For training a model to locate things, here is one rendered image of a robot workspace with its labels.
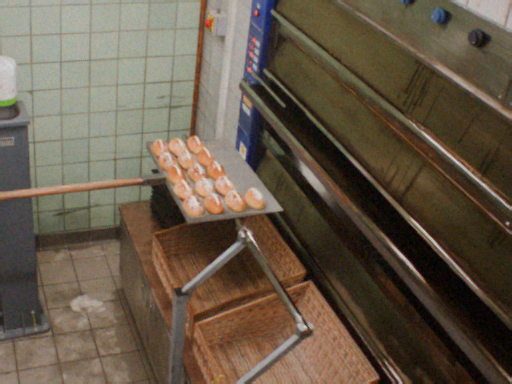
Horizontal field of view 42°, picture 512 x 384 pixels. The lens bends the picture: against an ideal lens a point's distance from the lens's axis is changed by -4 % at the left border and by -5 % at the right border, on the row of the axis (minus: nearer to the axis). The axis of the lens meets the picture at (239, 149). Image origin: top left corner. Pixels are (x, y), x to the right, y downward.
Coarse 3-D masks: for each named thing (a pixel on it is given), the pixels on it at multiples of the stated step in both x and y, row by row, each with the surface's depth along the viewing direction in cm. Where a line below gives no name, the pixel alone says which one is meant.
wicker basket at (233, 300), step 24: (264, 216) 304; (168, 240) 308; (192, 240) 313; (216, 240) 318; (264, 240) 302; (168, 264) 286; (192, 264) 311; (240, 264) 314; (288, 264) 283; (168, 288) 290; (216, 288) 298; (240, 288) 299; (264, 288) 268; (192, 312) 262; (216, 312) 265; (192, 336) 266
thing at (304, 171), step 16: (272, 128) 306; (272, 144) 299; (288, 160) 285; (304, 176) 273; (320, 192) 263; (336, 208) 254; (336, 224) 251; (352, 224) 246; (352, 240) 241; (368, 240) 238; (368, 256) 231; (384, 272) 223; (400, 288) 216; (400, 304) 214; (416, 304) 209; (416, 320) 207; (432, 320) 203; (432, 336) 199; (448, 336) 198; (448, 352) 192; (464, 352) 192; (464, 368) 186
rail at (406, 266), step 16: (240, 80) 287; (256, 96) 274; (272, 112) 261; (288, 128) 251; (352, 208) 210; (368, 224) 202; (384, 240) 195; (400, 256) 189; (416, 272) 183; (448, 320) 169; (464, 336) 163; (480, 352) 158; (496, 368) 153
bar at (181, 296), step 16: (240, 224) 240; (240, 240) 236; (224, 256) 237; (256, 256) 226; (208, 272) 238; (272, 272) 218; (176, 288) 240; (192, 288) 239; (176, 304) 239; (288, 304) 206; (176, 320) 243; (304, 320) 200; (176, 336) 247; (304, 336) 197; (176, 352) 251; (288, 352) 200; (176, 368) 255; (256, 368) 200
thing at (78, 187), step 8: (72, 184) 244; (80, 184) 245; (88, 184) 246; (96, 184) 247; (104, 184) 248; (112, 184) 249; (120, 184) 250; (128, 184) 251; (136, 184) 253; (0, 192) 235; (8, 192) 235; (16, 192) 236; (24, 192) 237; (32, 192) 238; (40, 192) 239; (48, 192) 240; (56, 192) 241; (64, 192) 243; (72, 192) 244; (0, 200) 234
